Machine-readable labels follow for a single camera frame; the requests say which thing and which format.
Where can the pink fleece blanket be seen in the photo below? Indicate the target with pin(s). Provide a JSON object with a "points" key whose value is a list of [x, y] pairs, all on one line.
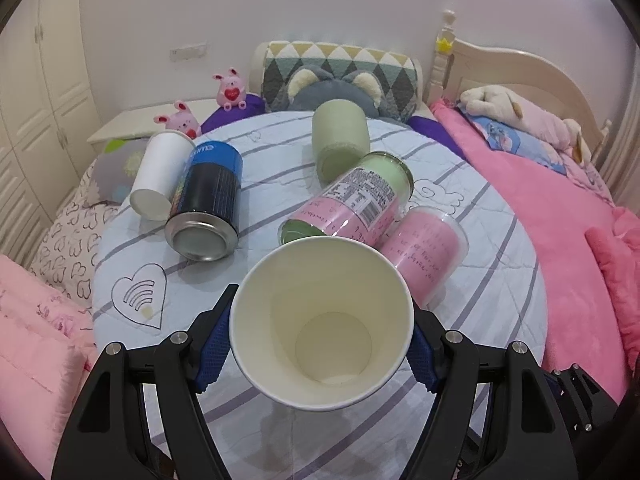
{"points": [[582, 325]]}

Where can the pink clear plastic cup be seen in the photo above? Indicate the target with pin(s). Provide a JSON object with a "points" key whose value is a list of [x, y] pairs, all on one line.
{"points": [[425, 247]]}

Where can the grey flower pillow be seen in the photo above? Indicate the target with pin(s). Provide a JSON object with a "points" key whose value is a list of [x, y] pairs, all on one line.
{"points": [[114, 171]]}

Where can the purple cushion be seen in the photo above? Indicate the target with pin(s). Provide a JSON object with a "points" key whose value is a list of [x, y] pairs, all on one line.
{"points": [[422, 122]]}

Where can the black blue metal can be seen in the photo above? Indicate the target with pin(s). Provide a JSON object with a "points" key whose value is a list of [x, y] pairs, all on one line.
{"points": [[203, 223]]}

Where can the sage green cup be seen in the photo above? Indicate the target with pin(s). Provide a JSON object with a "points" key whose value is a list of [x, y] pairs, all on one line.
{"points": [[339, 138]]}

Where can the heart pattern sheet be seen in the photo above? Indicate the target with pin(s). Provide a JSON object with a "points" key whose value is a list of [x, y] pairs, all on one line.
{"points": [[68, 253]]}

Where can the grey cat plush cushion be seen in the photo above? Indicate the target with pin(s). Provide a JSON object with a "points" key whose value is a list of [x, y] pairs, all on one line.
{"points": [[310, 87]]}

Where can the striped grey quilt cover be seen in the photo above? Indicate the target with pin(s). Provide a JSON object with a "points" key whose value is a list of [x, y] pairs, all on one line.
{"points": [[143, 291]]}

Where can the blue cartoon pillow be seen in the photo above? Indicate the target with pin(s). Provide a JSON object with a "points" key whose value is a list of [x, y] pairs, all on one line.
{"points": [[504, 138]]}

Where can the pink green labelled jar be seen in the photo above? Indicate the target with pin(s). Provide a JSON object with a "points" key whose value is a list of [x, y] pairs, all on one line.
{"points": [[361, 205]]}

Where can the triangle pattern cushion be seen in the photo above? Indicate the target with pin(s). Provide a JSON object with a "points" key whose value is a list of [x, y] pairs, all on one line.
{"points": [[276, 61]]}

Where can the cream wardrobe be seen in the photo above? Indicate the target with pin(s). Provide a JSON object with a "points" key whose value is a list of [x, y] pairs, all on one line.
{"points": [[47, 117]]}

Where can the cream wooden headboard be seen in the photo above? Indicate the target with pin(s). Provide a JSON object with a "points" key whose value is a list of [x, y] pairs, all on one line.
{"points": [[529, 75]]}

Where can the white paper cup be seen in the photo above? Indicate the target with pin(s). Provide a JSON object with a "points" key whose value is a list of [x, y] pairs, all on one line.
{"points": [[157, 177], [321, 323]]}

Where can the wall socket panel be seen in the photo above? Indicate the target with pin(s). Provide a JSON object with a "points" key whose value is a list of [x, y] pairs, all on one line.
{"points": [[187, 53]]}

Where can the pink white plush dog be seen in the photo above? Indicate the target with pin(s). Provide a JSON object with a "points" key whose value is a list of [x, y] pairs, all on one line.
{"points": [[504, 105]]}

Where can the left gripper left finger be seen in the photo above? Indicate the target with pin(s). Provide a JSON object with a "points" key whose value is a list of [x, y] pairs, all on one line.
{"points": [[138, 415]]}

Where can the white bedside table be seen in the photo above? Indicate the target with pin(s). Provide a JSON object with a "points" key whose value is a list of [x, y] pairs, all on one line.
{"points": [[139, 122]]}

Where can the light pink folded quilt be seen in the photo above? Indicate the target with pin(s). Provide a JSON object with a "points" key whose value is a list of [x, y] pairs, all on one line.
{"points": [[47, 352]]}

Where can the pink pig toy with heart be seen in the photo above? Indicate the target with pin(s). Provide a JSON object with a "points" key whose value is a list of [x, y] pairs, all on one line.
{"points": [[231, 92]]}

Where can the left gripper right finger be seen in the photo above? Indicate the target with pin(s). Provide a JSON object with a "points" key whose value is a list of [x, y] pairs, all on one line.
{"points": [[496, 404]]}

